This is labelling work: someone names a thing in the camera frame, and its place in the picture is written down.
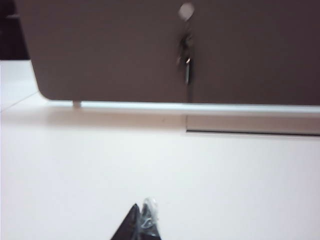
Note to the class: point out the grey desk divider panel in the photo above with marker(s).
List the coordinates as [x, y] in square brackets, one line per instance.
[112, 50]

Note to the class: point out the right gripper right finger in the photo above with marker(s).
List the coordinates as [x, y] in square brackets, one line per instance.
[150, 225]

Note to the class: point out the key bunch with black fob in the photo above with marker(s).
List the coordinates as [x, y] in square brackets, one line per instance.
[186, 50]

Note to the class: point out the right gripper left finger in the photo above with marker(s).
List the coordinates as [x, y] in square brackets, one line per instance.
[128, 226]

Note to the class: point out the white round adhesive hook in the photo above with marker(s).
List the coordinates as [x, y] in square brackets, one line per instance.
[186, 11]

